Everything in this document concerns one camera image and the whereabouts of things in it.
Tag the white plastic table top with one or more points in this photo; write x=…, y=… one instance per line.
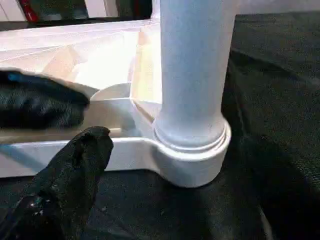
x=100, y=55

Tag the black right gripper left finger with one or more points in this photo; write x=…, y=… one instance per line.
x=60, y=195

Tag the white plastic table leg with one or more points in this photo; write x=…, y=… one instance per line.
x=195, y=65

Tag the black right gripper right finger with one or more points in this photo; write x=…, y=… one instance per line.
x=295, y=205

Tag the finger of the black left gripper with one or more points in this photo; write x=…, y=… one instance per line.
x=35, y=102

